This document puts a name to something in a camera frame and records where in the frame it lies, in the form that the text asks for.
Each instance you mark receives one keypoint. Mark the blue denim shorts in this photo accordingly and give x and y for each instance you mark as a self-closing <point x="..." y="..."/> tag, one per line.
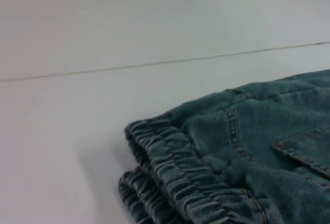
<point x="232" y="162"/>

